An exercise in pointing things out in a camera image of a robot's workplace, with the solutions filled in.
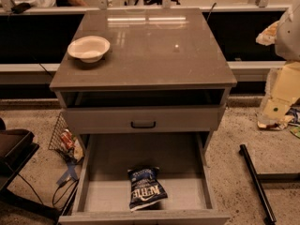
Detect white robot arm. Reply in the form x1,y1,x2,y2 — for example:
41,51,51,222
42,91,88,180
256,0,300,118

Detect red snack packet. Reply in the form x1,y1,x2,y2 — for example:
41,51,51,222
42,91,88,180
60,129,74,150

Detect blue tape cross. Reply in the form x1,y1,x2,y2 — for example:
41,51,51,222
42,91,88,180
56,161,78,186

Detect green packet on floor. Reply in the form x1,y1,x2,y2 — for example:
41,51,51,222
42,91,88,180
290,127,300,139

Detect closed drawer with black handle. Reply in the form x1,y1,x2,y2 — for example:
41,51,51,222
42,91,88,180
62,105,225,134

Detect grey drawer cabinet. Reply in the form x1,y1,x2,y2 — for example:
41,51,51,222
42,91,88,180
51,8,236,145

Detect snack wrappers on floor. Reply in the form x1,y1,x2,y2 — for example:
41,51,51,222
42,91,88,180
257,113,293,130

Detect black chair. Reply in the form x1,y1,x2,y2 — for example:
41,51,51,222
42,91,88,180
0,118,60,221

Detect black cable on floor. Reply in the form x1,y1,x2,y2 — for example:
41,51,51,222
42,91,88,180
51,177,79,209

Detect blue Kettle chip bag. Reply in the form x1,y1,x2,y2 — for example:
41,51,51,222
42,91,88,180
127,167,168,212

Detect open bottom drawer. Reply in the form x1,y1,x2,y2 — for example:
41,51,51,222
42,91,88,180
59,132,229,225

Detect wire basket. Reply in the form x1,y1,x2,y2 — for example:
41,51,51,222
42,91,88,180
49,114,83,163

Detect black pole on floor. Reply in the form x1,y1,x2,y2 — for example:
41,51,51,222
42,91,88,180
239,144,277,225

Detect white bowl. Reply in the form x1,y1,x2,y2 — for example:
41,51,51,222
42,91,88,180
67,36,111,63

